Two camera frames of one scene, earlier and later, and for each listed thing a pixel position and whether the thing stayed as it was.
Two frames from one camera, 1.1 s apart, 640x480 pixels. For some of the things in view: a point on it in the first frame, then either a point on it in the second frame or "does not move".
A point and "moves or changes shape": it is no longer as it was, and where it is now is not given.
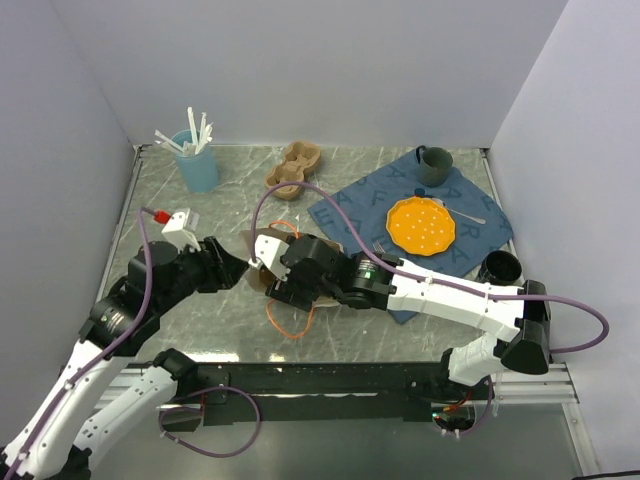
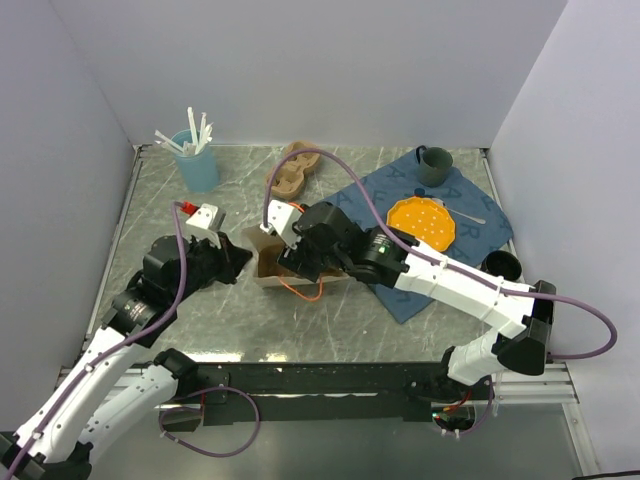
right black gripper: (285, 292) → (293, 260)
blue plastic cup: (200, 170) does not move
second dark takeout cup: (500, 268) does not move
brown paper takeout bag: (262, 280) moves or changes shape
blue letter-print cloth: (479, 222) does not move
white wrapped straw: (168, 140) does not move
